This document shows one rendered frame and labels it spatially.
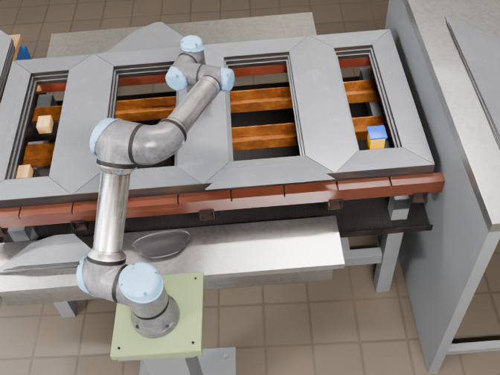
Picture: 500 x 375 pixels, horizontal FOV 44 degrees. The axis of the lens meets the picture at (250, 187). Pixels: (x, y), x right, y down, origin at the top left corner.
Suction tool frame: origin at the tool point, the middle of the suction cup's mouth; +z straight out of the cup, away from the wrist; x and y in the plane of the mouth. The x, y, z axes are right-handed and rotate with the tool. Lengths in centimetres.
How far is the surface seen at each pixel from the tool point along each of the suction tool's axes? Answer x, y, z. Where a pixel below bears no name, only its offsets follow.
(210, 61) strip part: -25.8, -4.0, -0.6
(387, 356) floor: 68, -65, 85
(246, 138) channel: 0.7, -15.5, 17.6
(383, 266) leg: 38, -67, 64
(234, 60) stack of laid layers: -27.0, -13.8, 1.1
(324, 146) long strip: 25.5, -42.2, -0.8
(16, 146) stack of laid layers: 10, 69, 1
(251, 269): 61, -13, 17
